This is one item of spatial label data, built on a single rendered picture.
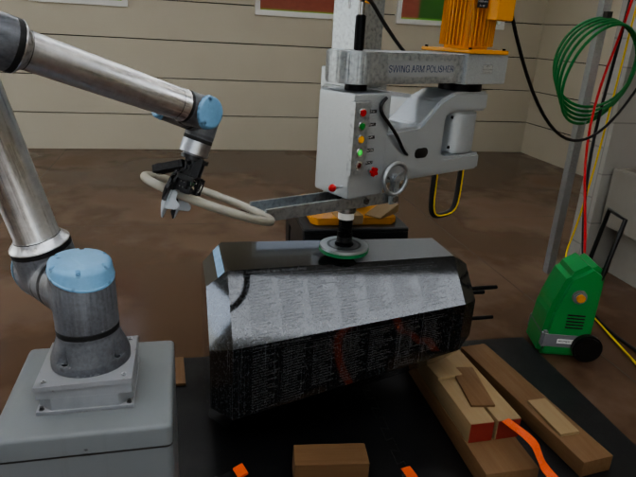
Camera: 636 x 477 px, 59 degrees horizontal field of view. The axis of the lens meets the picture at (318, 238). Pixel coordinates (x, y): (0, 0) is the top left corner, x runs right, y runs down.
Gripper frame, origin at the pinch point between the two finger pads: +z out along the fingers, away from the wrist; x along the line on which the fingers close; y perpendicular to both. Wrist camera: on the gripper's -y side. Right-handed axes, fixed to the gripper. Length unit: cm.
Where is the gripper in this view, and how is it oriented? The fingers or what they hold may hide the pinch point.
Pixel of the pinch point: (167, 213)
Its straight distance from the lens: 184.4
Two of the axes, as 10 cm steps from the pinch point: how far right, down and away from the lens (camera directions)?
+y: 8.9, 3.6, -2.9
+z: -3.4, 9.3, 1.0
